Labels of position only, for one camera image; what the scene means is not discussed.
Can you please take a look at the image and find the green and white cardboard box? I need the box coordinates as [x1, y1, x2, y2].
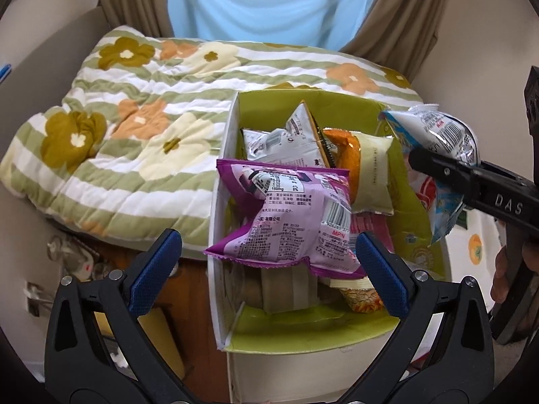
[205, 88, 504, 404]

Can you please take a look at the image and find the pink and white snack packet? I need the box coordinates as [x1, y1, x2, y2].
[350, 211, 395, 255]

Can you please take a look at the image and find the floral striped blanket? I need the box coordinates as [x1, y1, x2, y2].
[0, 24, 424, 257]

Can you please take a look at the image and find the white snack packet gold edge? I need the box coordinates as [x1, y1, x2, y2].
[241, 100, 334, 170]

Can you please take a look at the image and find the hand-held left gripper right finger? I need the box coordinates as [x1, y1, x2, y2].
[356, 231, 496, 404]

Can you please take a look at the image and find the light blue sheer curtain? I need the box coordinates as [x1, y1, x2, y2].
[162, 0, 383, 52]

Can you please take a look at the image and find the yellow cardboard piece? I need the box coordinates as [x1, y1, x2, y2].
[95, 306, 187, 382]

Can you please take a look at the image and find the white power strip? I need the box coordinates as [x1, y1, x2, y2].
[24, 235, 102, 317]

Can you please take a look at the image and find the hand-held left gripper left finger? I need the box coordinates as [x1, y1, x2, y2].
[44, 228, 184, 404]

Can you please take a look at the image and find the light purple snack packet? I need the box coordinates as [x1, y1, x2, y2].
[204, 158, 368, 281]

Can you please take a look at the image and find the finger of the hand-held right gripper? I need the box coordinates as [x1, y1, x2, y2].
[408, 146, 486, 208]

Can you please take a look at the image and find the brown curtain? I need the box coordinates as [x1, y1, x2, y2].
[93, 0, 174, 39]
[340, 0, 456, 81]

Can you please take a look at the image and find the yellow orange snack packet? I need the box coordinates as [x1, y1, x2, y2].
[336, 280, 385, 314]

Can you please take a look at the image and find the orange and cream snack packet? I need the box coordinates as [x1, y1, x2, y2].
[323, 128, 395, 216]

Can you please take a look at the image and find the blue and white snack packet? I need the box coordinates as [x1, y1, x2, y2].
[381, 103, 481, 247]

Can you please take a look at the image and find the person's right hand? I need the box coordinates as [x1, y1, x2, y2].
[489, 240, 539, 304]

